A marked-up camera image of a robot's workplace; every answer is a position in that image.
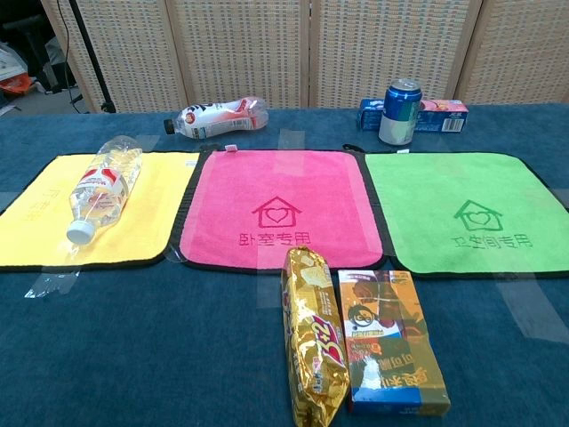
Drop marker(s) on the clear plastic water bottle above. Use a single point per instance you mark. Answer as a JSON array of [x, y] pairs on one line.
[[104, 187]]

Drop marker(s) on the black-capped sports drink bottle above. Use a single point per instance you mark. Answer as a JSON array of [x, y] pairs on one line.
[[213, 119]]

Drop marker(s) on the pink towel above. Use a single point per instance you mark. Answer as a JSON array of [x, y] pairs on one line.
[[275, 178]]

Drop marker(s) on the clear tape strip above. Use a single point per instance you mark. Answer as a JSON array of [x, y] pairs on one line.
[[562, 198], [533, 311], [269, 289], [6, 200], [51, 284], [146, 142], [291, 139]]

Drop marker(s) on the gold biscuit packet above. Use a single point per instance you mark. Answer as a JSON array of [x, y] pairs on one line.
[[311, 338]]

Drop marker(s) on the yellow towel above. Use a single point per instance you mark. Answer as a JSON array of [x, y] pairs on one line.
[[146, 213]]

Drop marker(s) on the blue soda can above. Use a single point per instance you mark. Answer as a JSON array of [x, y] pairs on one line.
[[400, 111]]

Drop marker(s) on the orange blue snack box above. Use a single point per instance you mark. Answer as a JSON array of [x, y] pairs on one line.
[[387, 338]]

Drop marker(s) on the green towel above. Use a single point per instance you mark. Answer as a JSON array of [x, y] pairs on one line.
[[444, 187]]

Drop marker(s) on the wicker folding screen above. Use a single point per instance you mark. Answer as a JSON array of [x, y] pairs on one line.
[[240, 49]]

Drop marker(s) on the blue pink cookie box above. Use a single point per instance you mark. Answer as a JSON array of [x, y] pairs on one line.
[[444, 118]]

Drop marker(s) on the black tripod stand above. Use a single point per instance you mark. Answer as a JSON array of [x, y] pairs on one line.
[[91, 53]]

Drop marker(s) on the orange plastic bag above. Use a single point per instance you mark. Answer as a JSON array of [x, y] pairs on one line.
[[15, 83]]

